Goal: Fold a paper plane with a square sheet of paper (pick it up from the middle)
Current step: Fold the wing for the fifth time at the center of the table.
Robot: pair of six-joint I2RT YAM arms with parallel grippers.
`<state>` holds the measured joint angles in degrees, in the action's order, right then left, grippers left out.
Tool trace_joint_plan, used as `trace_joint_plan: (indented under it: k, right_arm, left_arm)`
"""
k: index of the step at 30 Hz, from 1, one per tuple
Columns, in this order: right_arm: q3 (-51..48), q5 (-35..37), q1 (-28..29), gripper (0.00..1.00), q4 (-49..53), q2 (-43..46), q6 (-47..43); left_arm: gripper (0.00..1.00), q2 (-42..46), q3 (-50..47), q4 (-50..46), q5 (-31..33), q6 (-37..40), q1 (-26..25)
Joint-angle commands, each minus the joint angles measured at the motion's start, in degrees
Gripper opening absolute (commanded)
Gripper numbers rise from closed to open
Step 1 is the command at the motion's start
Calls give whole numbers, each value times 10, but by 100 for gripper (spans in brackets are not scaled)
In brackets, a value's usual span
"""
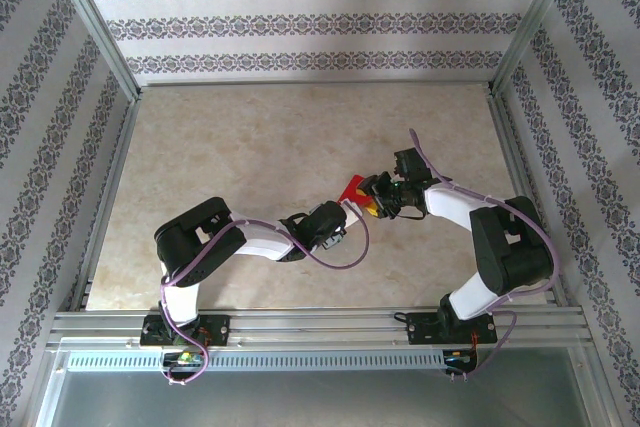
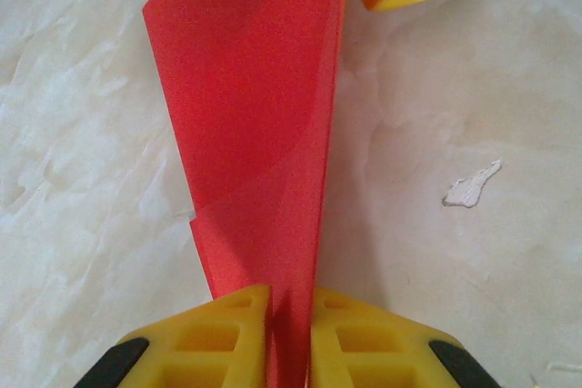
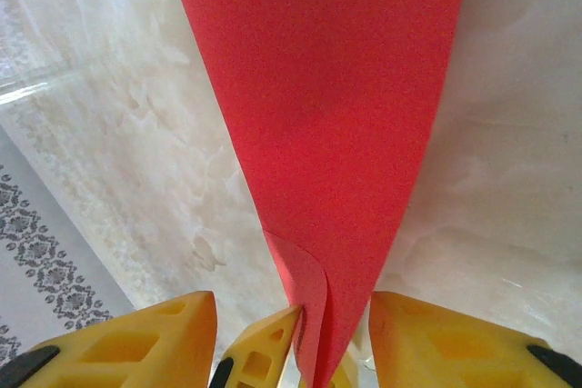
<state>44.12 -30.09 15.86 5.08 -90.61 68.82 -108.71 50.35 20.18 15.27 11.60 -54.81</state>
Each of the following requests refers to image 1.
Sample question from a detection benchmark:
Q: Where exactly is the red paper sheet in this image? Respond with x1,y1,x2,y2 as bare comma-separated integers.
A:
337,174,369,206

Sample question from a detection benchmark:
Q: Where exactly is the grey metal sheet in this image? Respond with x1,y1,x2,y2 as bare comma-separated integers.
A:
29,369,619,427

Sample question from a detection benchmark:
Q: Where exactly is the long aluminium mounting rail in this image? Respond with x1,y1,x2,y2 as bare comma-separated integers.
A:
45,307,596,351

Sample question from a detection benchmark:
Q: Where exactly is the aluminium frame cross bar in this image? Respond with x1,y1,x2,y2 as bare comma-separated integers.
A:
137,77,496,91

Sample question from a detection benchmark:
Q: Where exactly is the slotted grey cable duct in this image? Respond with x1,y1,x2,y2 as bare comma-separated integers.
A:
64,349,479,374

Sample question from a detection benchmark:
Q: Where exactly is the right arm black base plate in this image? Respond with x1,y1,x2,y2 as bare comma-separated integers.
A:
405,311,499,347

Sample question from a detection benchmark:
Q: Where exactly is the aluminium side rail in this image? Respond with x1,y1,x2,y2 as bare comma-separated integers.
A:
485,89,574,309
67,96,142,312

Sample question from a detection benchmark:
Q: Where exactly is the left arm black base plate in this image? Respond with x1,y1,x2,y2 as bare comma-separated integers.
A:
139,314,232,348

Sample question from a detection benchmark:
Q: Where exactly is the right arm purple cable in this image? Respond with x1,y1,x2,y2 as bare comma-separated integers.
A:
408,127,562,382

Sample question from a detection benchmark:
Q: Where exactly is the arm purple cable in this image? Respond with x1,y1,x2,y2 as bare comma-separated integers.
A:
408,127,562,382
158,199,371,387

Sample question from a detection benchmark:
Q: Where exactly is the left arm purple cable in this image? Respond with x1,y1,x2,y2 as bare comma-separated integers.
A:
158,199,371,387

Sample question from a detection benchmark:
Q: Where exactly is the aluminium frame post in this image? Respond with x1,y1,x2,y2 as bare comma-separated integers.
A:
42,0,142,104
488,0,586,97

